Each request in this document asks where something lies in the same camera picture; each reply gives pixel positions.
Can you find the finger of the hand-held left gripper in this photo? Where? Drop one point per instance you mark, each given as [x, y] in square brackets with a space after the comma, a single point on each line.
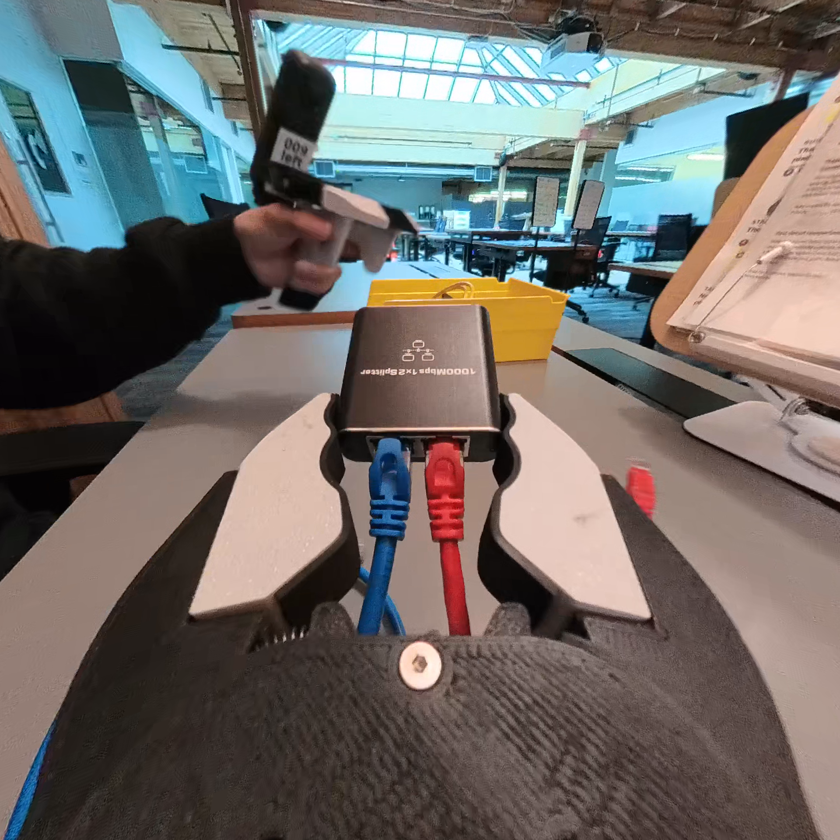
[361, 207]
[374, 246]

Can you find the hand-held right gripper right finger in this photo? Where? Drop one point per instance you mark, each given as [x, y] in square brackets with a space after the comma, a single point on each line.
[564, 518]

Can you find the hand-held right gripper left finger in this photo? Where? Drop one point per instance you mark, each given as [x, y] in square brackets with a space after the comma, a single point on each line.
[275, 512]

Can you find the dark metal network splitter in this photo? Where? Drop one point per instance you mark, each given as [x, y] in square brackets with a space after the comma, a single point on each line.
[420, 394]

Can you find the person's left forearm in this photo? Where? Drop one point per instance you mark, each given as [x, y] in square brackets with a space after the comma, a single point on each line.
[131, 308]

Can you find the grey desk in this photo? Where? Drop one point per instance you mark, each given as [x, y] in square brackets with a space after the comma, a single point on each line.
[197, 394]

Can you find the person's left hand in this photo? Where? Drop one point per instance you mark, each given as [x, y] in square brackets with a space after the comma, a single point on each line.
[269, 243]

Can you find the yellow plastic bin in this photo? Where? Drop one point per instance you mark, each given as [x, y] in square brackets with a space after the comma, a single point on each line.
[525, 321]

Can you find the white stand base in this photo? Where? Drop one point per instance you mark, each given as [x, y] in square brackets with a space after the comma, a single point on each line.
[741, 433]

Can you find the black mesh office chair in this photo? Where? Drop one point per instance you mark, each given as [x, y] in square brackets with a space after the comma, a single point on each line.
[669, 236]
[597, 249]

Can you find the ceiling projector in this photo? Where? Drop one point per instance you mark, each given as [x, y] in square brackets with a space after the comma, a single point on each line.
[571, 52]

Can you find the wooden document stand board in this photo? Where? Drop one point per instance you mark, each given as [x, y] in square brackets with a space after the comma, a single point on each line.
[695, 262]

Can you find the printed instruction sheet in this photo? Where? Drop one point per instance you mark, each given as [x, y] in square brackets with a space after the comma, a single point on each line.
[787, 262]

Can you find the black monitor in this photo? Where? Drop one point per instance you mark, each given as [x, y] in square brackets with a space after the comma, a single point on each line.
[761, 138]

